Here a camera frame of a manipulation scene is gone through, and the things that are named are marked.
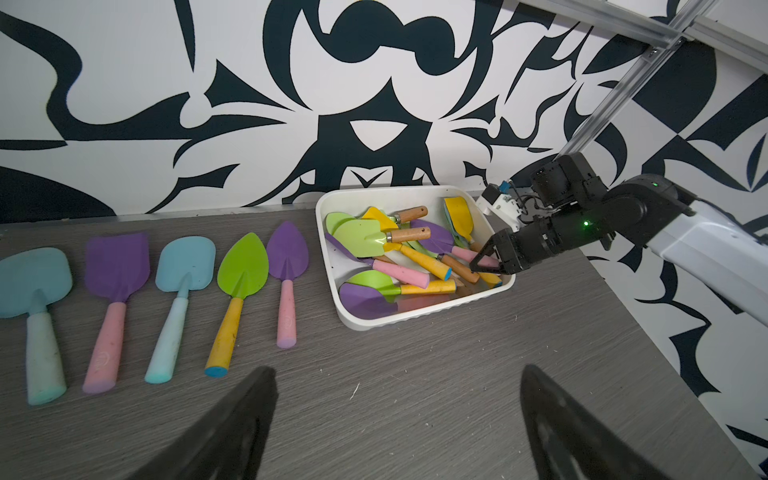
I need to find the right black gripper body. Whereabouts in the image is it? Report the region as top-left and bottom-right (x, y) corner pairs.
(494, 153), (612, 273)

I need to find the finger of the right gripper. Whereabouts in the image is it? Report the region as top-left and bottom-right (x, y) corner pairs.
(470, 230), (510, 275)

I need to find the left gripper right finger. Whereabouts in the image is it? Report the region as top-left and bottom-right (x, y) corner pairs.
(520, 364), (668, 479)

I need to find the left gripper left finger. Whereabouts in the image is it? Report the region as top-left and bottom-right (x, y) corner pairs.
(131, 366), (279, 479)

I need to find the white plastic storage box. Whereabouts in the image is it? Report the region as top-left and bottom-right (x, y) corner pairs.
(315, 186), (516, 331)

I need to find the green shovel yellow handle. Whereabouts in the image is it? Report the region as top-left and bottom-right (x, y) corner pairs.
(204, 232), (269, 378)

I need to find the blue toy shovel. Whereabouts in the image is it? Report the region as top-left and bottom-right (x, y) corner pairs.
(144, 236), (216, 384)

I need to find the purple square shovel pink handle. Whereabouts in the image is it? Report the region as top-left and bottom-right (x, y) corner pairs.
(82, 232), (150, 395)

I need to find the teal square shovel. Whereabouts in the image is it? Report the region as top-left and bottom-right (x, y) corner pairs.
(1, 247), (73, 406)

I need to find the yellow toy shovel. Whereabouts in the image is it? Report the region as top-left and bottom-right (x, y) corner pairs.
(443, 197), (480, 252)

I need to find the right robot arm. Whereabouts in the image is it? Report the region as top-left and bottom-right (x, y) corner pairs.
(470, 153), (767, 323)

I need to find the purple shovel in box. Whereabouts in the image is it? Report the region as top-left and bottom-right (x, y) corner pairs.
(410, 219), (478, 263)

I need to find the green shovel in box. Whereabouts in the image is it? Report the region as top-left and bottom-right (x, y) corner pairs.
(347, 270), (457, 298)

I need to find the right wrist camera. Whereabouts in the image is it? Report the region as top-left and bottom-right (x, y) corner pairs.
(475, 181), (525, 232)

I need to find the green shovel brown handle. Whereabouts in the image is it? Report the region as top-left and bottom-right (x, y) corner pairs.
(333, 220), (431, 258)

